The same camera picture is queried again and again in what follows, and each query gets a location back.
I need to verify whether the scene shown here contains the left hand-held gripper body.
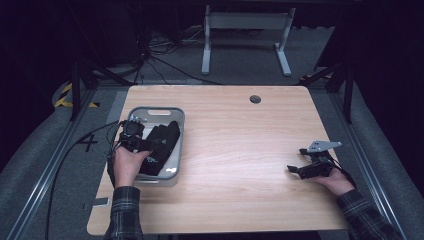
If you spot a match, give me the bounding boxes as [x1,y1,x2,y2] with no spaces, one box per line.
[118,115,149,154]

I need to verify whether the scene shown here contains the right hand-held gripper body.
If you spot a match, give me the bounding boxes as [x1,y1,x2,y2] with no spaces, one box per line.
[297,139,343,180]

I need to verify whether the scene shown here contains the black cloth with small print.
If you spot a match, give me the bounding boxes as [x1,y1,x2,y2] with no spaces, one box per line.
[139,120,182,177]

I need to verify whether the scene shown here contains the grey plastic bin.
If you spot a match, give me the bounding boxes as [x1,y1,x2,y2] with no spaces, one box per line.
[124,105,186,187]

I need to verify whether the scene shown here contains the person's right hand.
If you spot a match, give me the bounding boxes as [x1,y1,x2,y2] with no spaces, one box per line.
[307,167,355,197]

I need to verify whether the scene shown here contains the person's left hand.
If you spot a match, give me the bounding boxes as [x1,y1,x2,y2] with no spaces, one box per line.
[112,145,152,189]

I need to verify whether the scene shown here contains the black metal stand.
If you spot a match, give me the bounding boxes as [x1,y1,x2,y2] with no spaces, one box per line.
[299,60,355,125]
[67,57,135,122]

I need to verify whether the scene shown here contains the yellow black hazard tape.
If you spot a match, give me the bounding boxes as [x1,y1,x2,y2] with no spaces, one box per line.
[54,82,101,109]

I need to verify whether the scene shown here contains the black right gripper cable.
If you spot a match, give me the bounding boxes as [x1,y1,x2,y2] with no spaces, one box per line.
[326,151,357,188]

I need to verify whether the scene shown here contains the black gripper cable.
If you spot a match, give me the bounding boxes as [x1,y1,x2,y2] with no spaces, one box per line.
[326,151,357,188]
[44,119,122,240]

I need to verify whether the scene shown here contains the aluminium rail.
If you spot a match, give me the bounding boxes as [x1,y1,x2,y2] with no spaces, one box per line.
[5,89,97,240]
[327,92,408,240]

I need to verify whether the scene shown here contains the black floor cables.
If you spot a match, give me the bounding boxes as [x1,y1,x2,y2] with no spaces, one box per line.
[132,24,224,86]

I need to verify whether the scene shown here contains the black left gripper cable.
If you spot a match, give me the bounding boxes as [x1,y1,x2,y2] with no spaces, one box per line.
[44,119,122,240]

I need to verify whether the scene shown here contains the white metal desk frame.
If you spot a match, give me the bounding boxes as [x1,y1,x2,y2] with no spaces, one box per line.
[201,4,297,77]

